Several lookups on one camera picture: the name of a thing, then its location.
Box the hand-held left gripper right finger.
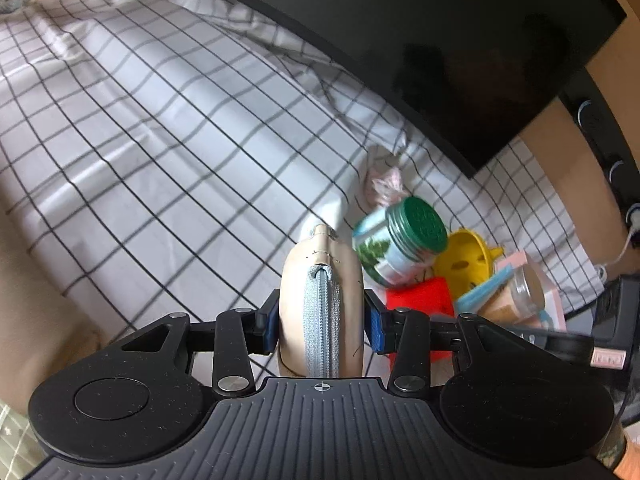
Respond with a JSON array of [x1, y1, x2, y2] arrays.
[[364, 290, 546, 396]]

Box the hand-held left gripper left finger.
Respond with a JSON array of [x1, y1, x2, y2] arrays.
[[107, 287, 281, 398]]

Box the beige zip pouch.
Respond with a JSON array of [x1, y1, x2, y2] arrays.
[[277, 225, 365, 378]]

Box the pink box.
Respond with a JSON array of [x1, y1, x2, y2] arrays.
[[492, 251, 568, 333]]

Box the red box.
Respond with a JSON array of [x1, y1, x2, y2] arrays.
[[385, 276, 458, 363]]

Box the green lid jar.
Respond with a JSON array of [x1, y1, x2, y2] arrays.
[[351, 196, 448, 288]]

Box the yellow plastic funnel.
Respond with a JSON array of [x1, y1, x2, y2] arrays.
[[432, 228, 506, 301]]

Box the blue face mask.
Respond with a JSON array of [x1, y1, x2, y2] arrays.
[[455, 265, 516, 317]]

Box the clear jar tan label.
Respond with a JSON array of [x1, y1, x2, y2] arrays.
[[480, 263, 547, 328]]

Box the black device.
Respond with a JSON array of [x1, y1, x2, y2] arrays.
[[592, 275, 640, 376]]

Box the black monitor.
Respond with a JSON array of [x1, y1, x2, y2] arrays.
[[150, 0, 628, 179]]

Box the white cable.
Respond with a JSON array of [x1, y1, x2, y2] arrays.
[[597, 227, 640, 281]]

